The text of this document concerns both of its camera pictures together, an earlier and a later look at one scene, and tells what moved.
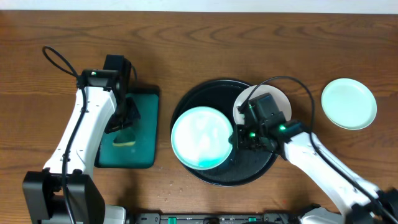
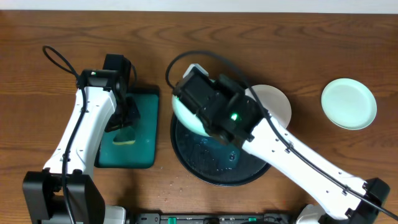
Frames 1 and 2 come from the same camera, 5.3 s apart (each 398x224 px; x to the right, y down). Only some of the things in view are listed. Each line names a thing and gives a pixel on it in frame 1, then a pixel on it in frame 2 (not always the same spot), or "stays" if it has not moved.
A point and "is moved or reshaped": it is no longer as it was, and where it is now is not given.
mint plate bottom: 200,138 is moved or reshaped
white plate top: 280,98 stays
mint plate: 349,104 stays
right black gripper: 237,139 -> 189,90
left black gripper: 123,116 stays
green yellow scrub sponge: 125,137 stays
